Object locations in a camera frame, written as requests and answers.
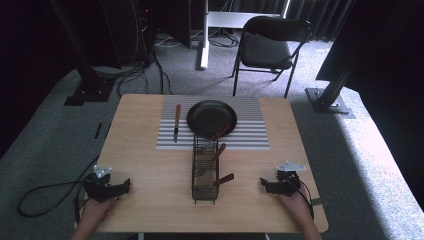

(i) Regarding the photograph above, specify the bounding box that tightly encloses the wooden-handled fork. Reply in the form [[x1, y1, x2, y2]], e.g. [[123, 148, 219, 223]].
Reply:
[[201, 122, 232, 155]]

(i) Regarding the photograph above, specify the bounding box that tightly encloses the black round plate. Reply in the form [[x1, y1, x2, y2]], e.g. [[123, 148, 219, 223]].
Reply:
[[186, 99, 239, 140]]

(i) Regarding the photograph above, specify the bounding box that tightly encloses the black wire cutlery rack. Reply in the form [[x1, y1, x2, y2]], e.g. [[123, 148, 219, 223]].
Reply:
[[191, 132, 221, 205]]

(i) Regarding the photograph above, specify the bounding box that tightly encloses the white desk frame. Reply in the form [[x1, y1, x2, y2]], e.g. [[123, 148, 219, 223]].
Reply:
[[199, 0, 291, 71]]

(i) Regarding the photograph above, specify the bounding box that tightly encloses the grey striped placemat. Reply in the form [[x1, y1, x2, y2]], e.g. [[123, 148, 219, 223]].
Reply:
[[155, 95, 271, 151]]

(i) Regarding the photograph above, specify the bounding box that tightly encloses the wooden-handled table knife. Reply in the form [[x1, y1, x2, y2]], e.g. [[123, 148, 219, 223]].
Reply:
[[172, 103, 182, 144]]

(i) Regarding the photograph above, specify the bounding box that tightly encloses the black computer tower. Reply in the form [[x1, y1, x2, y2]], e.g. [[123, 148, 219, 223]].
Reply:
[[151, 0, 193, 50]]

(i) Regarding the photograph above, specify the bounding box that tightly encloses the black folding chair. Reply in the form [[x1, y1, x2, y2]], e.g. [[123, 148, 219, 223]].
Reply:
[[231, 15, 313, 99]]

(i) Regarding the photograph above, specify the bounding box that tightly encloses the person's left hand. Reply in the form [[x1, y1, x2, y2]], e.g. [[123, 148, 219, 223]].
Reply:
[[79, 197, 119, 226]]

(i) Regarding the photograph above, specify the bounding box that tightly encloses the black metal stand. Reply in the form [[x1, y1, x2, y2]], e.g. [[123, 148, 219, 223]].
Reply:
[[305, 49, 356, 120], [49, 0, 117, 107]]

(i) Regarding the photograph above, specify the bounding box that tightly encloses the wooden-handled cutlery piece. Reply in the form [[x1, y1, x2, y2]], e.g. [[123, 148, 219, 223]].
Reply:
[[212, 172, 235, 187]]

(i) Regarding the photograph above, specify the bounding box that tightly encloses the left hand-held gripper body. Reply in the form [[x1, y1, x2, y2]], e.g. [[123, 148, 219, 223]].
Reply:
[[82, 164, 116, 204]]

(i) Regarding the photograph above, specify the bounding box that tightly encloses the person's right hand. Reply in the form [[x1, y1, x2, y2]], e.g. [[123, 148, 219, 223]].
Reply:
[[277, 191, 315, 225]]

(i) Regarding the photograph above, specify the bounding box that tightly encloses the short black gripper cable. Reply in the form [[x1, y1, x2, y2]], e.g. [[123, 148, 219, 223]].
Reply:
[[297, 179, 316, 221]]

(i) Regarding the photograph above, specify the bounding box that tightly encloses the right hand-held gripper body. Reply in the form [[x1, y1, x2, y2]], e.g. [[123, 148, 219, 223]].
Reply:
[[275, 160, 307, 197]]

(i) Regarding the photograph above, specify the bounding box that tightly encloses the wooden-handled spoon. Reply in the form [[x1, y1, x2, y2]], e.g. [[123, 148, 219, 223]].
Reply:
[[196, 142, 228, 178]]

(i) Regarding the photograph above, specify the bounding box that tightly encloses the dark curtain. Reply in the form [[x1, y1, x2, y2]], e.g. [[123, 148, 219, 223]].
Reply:
[[314, 0, 424, 211], [0, 0, 138, 158]]

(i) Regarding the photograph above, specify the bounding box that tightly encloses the bundle of floor cables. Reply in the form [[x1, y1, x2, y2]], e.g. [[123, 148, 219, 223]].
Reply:
[[92, 29, 175, 98]]

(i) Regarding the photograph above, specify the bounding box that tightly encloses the long black gripper cable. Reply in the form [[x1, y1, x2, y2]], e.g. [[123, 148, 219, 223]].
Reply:
[[16, 155, 101, 219]]

